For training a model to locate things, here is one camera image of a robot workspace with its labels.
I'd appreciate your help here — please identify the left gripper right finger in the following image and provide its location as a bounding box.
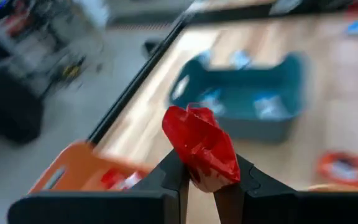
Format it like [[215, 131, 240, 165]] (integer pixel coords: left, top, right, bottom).
[[213, 154, 358, 224]]

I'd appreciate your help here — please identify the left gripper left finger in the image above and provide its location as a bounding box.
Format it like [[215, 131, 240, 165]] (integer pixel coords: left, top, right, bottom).
[[7, 149, 190, 224]]

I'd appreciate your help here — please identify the red KitKat bar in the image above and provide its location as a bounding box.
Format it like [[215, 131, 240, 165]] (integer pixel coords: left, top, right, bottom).
[[162, 104, 241, 194], [116, 170, 144, 191], [99, 169, 127, 189]]

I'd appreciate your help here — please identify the orange Reese's cup pack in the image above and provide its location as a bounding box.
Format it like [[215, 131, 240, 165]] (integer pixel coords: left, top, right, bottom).
[[317, 151, 358, 191]]

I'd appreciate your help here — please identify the teal plastic basket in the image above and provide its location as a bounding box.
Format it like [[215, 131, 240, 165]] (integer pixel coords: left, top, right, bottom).
[[167, 51, 307, 144]]

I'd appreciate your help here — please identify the orange plastic basket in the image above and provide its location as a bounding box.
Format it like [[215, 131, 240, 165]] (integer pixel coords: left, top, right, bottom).
[[28, 140, 155, 195]]

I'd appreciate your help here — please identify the small red tag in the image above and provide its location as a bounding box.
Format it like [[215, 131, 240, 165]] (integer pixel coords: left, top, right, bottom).
[[343, 0, 358, 16]]

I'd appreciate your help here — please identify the black aluminium table frame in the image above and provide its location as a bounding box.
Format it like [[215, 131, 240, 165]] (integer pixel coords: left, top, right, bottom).
[[87, 0, 358, 147]]

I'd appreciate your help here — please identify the silver metal bracket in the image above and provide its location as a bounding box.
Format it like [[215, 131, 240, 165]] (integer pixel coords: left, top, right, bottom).
[[268, 0, 306, 16]]

